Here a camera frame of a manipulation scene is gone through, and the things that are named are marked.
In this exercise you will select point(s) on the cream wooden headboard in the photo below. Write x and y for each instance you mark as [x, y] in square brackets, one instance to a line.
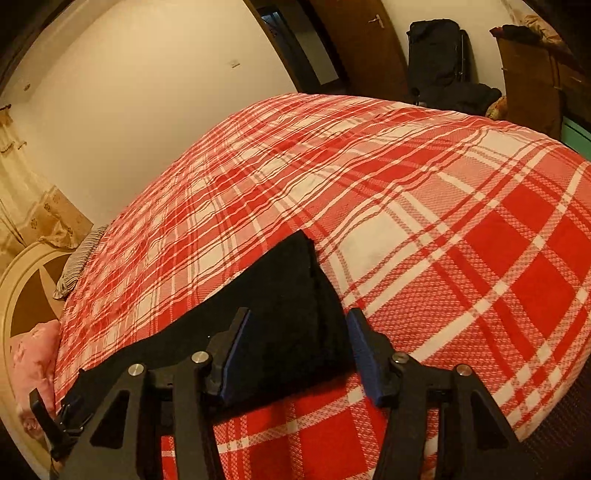
[9, 323]

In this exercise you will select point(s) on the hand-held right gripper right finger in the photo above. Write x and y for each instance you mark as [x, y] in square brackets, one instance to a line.
[367, 369]

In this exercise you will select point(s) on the dark wooden door frame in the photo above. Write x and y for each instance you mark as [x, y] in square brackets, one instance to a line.
[291, 37]

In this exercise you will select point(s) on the striped pillow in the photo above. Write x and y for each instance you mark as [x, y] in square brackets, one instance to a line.
[81, 258]

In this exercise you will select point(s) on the beige floral curtain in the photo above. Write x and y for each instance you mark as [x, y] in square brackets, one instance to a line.
[27, 207]

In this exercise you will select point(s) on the floral cloth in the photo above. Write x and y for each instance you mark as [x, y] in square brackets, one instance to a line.
[496, 108]

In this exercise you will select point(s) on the clutter on cabinet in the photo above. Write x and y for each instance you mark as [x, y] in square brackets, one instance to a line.
[526, 30]

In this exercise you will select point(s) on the green box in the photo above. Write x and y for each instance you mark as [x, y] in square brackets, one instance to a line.
[577, 136]

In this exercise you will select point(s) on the pink folded quilt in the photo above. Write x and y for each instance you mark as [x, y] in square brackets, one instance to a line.
[34, 369]

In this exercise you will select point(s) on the brown wooden door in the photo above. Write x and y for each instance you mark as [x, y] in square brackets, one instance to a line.
[364, 50]

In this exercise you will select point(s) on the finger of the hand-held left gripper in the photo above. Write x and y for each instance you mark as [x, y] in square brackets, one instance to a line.
[48, 424]

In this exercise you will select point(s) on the red plaid bed sheet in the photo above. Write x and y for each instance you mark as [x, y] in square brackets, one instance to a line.
[438, 221]

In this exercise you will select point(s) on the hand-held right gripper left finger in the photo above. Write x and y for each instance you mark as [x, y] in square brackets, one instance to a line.
[231, 369]

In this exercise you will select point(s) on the black folding chair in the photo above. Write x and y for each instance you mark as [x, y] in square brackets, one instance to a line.
[438, 64]

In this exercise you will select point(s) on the black pants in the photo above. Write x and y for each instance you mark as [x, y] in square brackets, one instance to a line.
[286, 300]

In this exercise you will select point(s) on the brown wooden cabinet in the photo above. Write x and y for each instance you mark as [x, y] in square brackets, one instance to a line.
[531, 83]

